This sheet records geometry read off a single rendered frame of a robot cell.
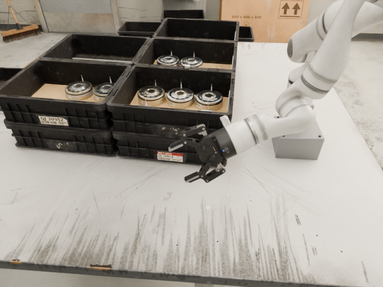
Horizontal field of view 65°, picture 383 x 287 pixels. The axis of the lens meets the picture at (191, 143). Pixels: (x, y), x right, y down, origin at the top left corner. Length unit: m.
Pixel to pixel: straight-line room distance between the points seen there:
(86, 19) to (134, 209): 3.77
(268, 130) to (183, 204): 0.38
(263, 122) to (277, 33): 3.34
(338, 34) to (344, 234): 0.56
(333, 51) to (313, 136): 0.50
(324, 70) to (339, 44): 0.06
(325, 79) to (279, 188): 0.45
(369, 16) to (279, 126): 0.28
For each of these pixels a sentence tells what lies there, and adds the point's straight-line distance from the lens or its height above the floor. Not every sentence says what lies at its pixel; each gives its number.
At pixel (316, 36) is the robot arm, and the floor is 1.17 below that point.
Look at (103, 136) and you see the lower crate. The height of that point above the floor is 0.80.
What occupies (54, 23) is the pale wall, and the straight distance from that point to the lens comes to 4.72.
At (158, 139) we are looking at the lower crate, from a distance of 1.01.
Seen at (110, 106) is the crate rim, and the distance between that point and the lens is 0.99.
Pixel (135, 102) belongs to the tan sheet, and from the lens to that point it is 1.18.
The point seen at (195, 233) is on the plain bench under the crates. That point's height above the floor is 0.70.
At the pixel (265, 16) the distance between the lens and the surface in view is 4.00.
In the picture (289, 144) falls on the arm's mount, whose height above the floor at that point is 0.76.
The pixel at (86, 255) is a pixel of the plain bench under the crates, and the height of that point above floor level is 0.70.
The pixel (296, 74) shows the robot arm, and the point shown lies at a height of 0.99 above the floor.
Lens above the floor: 1.43
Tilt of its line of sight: 39 degrees down
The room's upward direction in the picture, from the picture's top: straight up
